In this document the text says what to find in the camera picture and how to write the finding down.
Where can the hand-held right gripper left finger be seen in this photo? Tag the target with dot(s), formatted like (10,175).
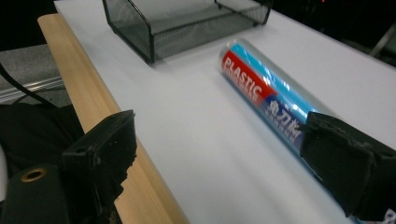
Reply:
(106,149)

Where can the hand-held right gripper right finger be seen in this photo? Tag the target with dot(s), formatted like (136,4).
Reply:
(345,161)

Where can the blue plastic wrap roll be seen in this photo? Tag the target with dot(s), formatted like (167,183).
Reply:
(264,90)

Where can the black cloth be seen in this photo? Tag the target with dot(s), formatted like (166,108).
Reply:
(34,133)

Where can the metal stand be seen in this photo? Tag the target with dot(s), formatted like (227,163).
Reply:
(383,40)

